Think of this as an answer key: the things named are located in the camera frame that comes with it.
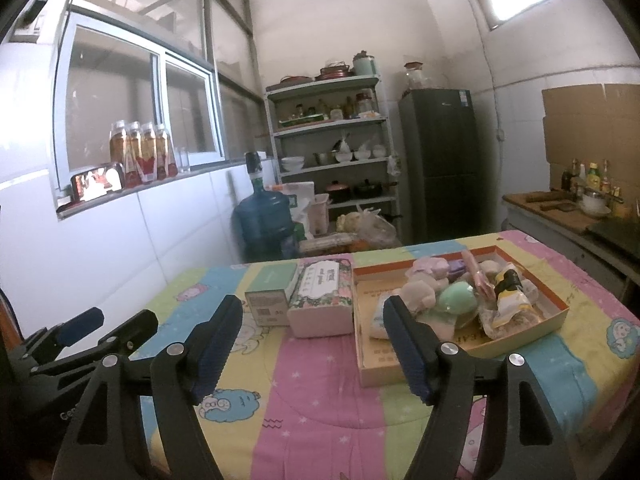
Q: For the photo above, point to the green tissue box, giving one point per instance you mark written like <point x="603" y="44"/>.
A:
<point x="270" y="280"/>

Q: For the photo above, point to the metal shelf rack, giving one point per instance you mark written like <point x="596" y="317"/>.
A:
<point x="330" y="126"/>

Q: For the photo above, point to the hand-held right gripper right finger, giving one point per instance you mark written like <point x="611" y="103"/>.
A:
<point x="407" y="355"/>

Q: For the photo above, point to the blue water jug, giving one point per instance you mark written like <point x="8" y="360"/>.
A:
<point x="262" y="220"/>

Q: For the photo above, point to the sliding window frame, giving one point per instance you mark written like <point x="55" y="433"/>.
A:
<point x="156" y="105"/>

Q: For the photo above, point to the dark refrigerator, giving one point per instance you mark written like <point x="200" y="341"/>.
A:
<point x="440" y="170"/>

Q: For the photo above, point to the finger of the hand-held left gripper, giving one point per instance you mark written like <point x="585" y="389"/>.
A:
<point x="80" y="325"/>
<point x="135" y="330"/>

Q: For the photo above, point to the cluster of condiment bottles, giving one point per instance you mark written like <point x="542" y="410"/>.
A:
<point x="592" y="175"/>

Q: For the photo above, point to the glass jar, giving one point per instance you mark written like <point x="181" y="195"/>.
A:
<point x="416" y="80"/>

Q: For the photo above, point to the cardboard sheet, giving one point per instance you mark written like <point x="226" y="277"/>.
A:
<point x="590" y="130"/>

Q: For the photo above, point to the flat long box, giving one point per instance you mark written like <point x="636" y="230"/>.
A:
<point x="320" y="245"/>

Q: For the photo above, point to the floral tissue pack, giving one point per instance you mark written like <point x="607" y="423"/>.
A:
<point x="320" y="285"/>

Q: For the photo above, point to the shallow cardboard tray box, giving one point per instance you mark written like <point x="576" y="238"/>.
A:
<point x="375" y="355"/>

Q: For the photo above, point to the white ceramic bowl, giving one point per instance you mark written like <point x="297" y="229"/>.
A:
<point x="292" y="164"/>

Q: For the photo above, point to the white bowl with rim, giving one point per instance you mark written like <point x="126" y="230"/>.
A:
<point x="596" y="206"/>

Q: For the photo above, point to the kitchen counter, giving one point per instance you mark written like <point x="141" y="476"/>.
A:
<point x="540" y="225"/>

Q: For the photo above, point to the black cooktop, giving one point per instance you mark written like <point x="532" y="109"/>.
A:
<point x="617" y="237"/>

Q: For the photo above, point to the beige teddy bear pink dress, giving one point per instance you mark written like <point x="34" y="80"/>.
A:
<point x="425" y="267"/>

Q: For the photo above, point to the white sack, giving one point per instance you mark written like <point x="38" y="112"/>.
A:
<point x="302" y="197"/>

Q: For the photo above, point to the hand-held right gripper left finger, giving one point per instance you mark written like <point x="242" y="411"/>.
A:
<point x="220" y="345"/>

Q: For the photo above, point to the red cooking pot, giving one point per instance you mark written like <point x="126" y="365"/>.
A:
<point x="339" y="192"/>

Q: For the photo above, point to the flat red lidded pan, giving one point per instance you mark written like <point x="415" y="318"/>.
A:
<point x="295" y="80"/>

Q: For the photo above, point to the plush bear purple dress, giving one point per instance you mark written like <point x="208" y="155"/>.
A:
<point x="455" y="270"/>

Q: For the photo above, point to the teal enamel canister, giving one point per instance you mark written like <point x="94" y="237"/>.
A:
<point x="365" y="65"/>

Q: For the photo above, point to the light green soft ball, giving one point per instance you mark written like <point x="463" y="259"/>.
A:
<point x="457" y="297"/>

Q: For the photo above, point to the yellow white packet black band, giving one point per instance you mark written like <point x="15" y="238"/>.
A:
<point x="510" y="310"/>

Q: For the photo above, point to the stacked red pans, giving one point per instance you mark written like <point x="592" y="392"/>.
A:
<point x="332" y="72"/>

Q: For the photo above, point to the clear drinking glass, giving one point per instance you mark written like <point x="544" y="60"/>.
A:
<point x="182" y="162"/>

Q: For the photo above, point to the striped cartoon bed sheet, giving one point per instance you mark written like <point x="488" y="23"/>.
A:
<point x="310" y="410"/>

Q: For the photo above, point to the clear plastic bag of food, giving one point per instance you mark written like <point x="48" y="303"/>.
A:
<point x="372" y="230"/>

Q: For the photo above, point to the pink soft packet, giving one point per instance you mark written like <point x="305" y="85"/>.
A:
<point x="475" y="275"/>

